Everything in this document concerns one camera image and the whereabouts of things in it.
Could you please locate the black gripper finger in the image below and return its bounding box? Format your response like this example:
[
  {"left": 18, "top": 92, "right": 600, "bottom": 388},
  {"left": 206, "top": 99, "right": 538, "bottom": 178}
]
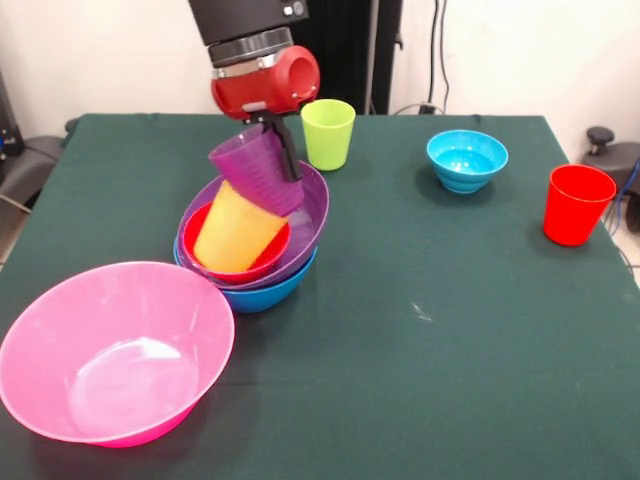
[{"left": 249, "top": 110, "right": 305, "bottom": 183}]

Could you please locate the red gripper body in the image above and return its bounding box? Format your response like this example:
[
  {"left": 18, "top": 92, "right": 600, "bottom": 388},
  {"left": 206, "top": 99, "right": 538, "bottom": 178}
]
[{"left": 210, "top": 44, "right": 321, "bottom": 124}]

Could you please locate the purple cup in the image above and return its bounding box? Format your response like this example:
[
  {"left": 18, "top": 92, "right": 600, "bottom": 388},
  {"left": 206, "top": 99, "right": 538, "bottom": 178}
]
[{"left": 207, "top": 124, "right": 306, "bottom": 219}]

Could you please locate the large purple bowl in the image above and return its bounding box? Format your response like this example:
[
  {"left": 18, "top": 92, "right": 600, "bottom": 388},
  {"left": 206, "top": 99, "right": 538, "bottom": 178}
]
[{"left": 176, "top": 160, "right": 331, "bottom": 291}]

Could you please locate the yellow cup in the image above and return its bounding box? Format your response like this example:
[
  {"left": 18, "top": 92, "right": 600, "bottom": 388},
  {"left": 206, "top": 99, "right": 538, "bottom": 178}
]
[{"left": 193, "top": 180, "right": 290, "bottom": 274}]

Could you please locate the small crimson bowl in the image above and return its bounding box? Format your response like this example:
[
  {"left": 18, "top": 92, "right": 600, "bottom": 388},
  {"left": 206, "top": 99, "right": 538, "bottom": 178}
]
[{"left": 182, "top": 200, "right": 292, "bottom": 286}]

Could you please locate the large blue bowl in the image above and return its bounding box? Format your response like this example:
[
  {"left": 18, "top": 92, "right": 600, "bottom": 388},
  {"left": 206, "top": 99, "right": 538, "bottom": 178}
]
[{"left": 172, "top": 239, "right": 320, "bottom": 315}]

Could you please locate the small light blue bowl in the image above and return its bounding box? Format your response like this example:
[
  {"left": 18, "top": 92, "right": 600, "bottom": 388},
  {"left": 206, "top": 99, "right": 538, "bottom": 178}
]
[{"left": 426, "top": 129, "right": 510, "bottom": 195}]

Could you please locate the large pink bowl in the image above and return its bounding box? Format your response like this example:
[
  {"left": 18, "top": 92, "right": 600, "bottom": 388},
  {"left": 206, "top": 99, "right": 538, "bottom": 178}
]
[{"left": 0, "top": 260, "right": 236, "bottom": 449}]

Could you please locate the green cup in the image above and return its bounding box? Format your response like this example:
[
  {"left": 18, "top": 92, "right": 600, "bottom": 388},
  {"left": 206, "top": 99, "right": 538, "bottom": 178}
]
[{"left": 300, "top": 98, "right": 357, "bottom": 172}]

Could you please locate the dark green table cloth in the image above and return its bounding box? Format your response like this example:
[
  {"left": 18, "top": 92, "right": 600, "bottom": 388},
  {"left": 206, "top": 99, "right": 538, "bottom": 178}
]
[{"left": 0, "top": 112, "right": 640, "bottom": 480}]

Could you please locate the black equipment box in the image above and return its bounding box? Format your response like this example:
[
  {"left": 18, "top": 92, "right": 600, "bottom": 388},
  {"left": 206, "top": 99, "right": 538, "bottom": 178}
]
[{"left": 0, "top": 69, "right": 24, "bottom": 161}]

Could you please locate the red cup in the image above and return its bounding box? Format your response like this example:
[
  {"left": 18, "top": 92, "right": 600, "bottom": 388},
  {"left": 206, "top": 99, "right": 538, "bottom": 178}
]
[{"left": 543, "top": 164, "right": 618, "bottom": 247}]

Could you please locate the black knob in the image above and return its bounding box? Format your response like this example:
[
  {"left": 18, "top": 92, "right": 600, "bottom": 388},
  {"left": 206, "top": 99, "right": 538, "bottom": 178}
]
[{"left": 586, "top": 126, "right": 615, "bottom": 155}]

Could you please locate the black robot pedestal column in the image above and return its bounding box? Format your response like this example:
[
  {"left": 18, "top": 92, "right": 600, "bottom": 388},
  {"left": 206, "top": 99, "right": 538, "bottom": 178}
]
[{"left": 289, "top": 0, "right": 404, "bottom": 116}]

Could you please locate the black wall cable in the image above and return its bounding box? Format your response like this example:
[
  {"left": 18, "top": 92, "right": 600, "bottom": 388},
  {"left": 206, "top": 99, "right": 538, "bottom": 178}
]
[{"left": 428, "top": 0, "right": 451, "bottom": 114}]

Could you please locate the black pedestal leg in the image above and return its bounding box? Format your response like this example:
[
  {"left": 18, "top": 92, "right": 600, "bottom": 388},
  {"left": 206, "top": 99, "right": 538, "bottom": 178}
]
[
  {"left": 581, "top": 142, "right": 640, "bottom": 211},
  {"left": 0, "top": 135, "right": 66, "bottom": 214}
]

